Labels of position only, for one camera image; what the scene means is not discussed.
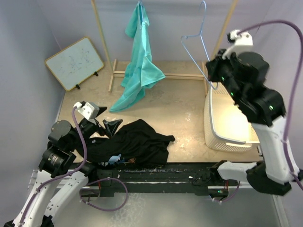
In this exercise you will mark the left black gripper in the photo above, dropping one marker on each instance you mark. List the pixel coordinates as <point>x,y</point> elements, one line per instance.
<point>110,126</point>

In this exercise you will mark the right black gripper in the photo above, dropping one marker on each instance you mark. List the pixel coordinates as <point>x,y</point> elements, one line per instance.
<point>213,65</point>

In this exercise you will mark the black t shirt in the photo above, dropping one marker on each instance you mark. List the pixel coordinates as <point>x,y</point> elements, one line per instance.
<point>136,142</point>

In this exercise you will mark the teal t shirt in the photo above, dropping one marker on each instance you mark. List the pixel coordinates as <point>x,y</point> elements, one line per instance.
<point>140,74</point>

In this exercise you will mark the blue hanger of teal shirt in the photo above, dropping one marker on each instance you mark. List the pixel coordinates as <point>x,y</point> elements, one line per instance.
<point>143,15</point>

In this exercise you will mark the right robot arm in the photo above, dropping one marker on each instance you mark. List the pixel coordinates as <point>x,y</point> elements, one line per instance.
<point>243,76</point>

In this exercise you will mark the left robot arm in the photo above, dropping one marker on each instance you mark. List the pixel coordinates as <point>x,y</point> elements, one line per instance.
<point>63,169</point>

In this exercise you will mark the wooden clothes rack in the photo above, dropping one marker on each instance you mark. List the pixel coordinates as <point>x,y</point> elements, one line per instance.
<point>182,76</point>

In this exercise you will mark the white laundry basket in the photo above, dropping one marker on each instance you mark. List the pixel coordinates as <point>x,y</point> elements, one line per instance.
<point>226,128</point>

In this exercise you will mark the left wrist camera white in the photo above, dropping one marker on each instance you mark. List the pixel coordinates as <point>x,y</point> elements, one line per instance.
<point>87,109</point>

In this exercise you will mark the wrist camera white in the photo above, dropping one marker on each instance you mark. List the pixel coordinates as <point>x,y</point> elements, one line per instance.
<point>87,109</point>
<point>242,42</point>

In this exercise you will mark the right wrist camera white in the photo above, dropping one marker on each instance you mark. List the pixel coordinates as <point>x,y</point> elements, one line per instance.
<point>242,42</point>

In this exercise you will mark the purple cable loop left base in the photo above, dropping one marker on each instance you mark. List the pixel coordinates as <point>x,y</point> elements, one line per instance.
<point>92,194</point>

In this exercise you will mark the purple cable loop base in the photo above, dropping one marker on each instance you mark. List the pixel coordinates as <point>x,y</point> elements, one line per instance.
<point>224,194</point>
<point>92,194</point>

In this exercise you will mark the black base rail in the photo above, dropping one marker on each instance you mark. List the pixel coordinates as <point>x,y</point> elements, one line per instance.
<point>195,178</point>

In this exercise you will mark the small whiteboard wooden frame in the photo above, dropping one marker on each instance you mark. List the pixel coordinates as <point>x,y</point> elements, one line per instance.
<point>74,64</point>

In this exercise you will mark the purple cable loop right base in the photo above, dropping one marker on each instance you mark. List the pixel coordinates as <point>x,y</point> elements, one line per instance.
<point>224,194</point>

